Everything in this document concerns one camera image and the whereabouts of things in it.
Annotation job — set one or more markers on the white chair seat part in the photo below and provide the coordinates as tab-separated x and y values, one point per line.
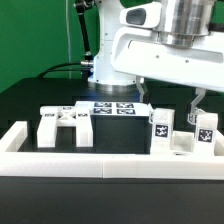
183	143

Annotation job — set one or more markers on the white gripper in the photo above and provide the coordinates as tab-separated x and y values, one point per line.
135	51

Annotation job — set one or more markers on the white chair back frame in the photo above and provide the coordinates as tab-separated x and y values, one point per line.
55	117

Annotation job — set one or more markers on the white marker base sheet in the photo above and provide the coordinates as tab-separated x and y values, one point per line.
131	109

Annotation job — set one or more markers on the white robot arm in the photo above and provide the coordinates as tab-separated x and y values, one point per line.
167	40

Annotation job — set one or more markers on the white U-shaped boundary frame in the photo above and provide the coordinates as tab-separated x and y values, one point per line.
13	162

